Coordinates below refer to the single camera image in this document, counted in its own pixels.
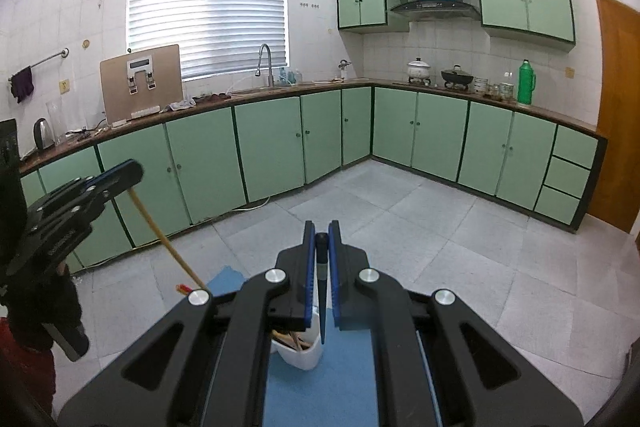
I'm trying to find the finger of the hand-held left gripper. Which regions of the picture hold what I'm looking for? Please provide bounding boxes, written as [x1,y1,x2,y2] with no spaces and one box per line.
[27,159,145,222]
[42,181,142,229]

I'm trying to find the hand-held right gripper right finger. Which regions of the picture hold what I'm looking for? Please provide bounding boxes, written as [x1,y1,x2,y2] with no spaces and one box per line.
[327,219,586,427]

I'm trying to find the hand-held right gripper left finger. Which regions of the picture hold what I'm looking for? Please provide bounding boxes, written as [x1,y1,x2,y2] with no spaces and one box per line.
[57,220,317,427]

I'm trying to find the black handled utensil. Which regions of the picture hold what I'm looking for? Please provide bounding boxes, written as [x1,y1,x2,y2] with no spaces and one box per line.
[313,232,331,344]

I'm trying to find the white two-compartment utensil holder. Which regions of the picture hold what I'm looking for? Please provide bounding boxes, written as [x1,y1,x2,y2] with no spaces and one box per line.
[270,304,322,371]

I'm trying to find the person's left hand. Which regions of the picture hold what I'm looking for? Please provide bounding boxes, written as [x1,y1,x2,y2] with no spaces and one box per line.
[7,264,84,351]

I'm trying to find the clear glass pitcher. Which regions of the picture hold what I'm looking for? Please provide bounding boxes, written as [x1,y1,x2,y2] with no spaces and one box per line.
[45,99,87,144]

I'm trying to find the steel electric kettle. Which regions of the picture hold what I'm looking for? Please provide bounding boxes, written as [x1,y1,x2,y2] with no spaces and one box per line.
[32,117,55,152]

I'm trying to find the wooden board stand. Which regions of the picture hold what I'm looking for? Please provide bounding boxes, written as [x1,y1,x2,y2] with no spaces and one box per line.
[99,44,184,128]

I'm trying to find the blue mat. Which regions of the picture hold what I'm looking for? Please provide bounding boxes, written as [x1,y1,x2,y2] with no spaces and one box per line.
[206,264,381,427]

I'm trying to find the dark purple towel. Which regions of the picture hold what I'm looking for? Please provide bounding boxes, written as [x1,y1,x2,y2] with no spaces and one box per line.
[10,66,35,104]

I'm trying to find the metal towel bar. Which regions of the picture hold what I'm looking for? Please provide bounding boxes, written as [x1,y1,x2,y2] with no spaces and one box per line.
[7,48,70,83]

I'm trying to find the person's dark red clothing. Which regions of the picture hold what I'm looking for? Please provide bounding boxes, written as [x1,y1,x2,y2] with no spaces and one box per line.
[0,318,57,427]

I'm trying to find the metal kitchen faucet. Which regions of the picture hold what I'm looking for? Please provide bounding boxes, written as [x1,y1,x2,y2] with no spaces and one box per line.
[257,44,277,88]

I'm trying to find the white window blind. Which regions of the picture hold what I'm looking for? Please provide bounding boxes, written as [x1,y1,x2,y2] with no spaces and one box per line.
[127,0,290,81]

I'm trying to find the green lower cabinets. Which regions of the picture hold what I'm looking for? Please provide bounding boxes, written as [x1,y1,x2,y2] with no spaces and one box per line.
[17,79,609,274]

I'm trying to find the bottles beside sink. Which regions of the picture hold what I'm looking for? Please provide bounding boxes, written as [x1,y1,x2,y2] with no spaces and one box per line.
[277,67,306,86]

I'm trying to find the white cooking pot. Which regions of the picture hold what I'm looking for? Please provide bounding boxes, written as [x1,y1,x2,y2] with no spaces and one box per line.
[405,57,432,86]

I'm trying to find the black wok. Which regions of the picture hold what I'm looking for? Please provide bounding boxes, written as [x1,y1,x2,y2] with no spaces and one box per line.
[439,65,475,91]

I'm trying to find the group of glass jars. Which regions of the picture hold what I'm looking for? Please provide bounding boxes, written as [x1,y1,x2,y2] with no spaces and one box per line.
[472,70,516,103]

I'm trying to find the green thermos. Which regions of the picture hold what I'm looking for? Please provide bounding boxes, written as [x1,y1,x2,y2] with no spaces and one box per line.
[516,59,538,106]

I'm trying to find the range hood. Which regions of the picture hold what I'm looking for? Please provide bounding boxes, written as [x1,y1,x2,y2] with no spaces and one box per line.
[389,0,482,22]

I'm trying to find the wooden door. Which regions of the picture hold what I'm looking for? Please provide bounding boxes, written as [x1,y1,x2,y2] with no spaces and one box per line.
[581,0,640,236]

